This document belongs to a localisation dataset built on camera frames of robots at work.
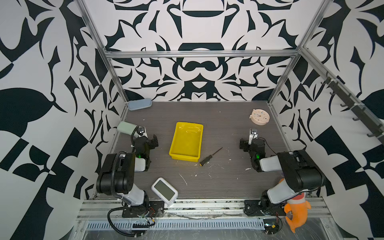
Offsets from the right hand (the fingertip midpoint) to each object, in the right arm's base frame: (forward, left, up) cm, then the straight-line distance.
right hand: (252, 137), depth 94 cm
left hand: (+1, +66, +4) cm, 66 cm away
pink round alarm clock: (+18, -11, -3) cm, 22 cm away
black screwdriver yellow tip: (-13, +29, -3) cm, 32 cm away
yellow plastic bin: (0, +41, -4) cm, 41 cm away
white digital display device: (-30, +51, 0) cm, 60 cm away
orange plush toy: (-38, -12, 0) cm, 40 cm away
